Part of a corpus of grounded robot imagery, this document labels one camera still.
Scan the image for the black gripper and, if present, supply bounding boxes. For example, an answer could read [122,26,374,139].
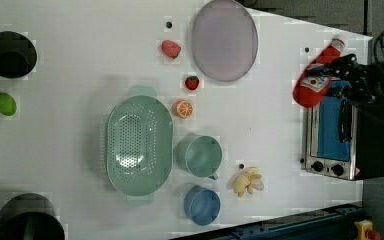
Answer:
[326,53,384,106]

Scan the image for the red ketchup bottle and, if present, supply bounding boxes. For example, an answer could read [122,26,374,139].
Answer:
[292,35,345,108]

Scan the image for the green oval strainer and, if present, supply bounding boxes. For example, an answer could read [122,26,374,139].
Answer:
[106,86,173,206]

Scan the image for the silver toaster oven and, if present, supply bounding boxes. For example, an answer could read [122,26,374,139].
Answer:
[303,97,384,181]

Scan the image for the round lilac plate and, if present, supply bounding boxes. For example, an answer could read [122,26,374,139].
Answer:
[191,0,258,81]

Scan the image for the red toy strawberry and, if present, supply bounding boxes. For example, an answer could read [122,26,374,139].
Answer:
[185,76,200,91]

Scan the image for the green mug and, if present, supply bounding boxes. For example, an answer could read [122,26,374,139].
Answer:
[175,135,223,180]

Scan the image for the toy orange half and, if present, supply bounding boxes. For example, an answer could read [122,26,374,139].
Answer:
[172,99,193,119]

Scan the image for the pink toy strawberry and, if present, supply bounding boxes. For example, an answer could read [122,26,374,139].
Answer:
[161,40,181,59]

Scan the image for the blue bowl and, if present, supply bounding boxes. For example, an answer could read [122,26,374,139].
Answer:
[184,185,221,226]

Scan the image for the black cylinder post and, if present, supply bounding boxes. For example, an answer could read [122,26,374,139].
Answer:
[0,31,38,79]

